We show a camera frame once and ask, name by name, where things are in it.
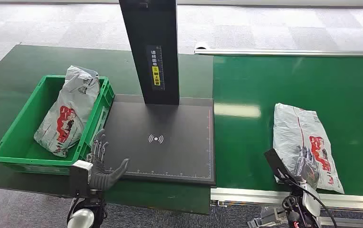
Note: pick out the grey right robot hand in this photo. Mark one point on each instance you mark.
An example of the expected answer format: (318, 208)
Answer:
(309, 166)

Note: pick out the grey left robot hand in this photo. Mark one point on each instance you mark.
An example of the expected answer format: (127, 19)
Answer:
(101, 179)

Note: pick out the grey mailer bag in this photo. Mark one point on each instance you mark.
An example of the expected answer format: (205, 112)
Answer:
(66, 116)
(294, 126)

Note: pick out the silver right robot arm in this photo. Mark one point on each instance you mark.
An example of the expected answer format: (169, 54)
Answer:
(304, 204)

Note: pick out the green conveyor belt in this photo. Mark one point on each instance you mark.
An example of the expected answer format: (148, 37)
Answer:
(294, 81)

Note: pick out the grey mailer bag, creased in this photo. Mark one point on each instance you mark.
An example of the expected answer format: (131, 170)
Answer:
(66, 116)

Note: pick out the green plastic crate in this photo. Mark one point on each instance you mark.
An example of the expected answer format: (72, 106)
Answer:
(17, 141)

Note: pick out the yellow and black column label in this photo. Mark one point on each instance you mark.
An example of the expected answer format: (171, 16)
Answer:
(156, 74)

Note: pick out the black scanner column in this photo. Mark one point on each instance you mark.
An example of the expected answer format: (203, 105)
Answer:
(151, 31)

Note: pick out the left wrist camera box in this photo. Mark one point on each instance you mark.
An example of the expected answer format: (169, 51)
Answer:
(80, 177)

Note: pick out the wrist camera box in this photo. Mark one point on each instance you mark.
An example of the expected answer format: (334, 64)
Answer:
(279, 165)
(80, 177)

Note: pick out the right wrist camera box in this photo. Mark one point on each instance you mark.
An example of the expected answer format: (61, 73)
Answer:
(279, 165)

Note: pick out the metal conveyor frame bracket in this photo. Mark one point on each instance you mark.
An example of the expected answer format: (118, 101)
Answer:
(268, 218)

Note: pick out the wide aluminium conveyor rail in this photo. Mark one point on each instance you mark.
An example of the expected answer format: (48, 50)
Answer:
(247, 196)

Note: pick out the thin aluminium conveyor rail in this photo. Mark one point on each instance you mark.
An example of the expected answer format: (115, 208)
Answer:
(279, 52)

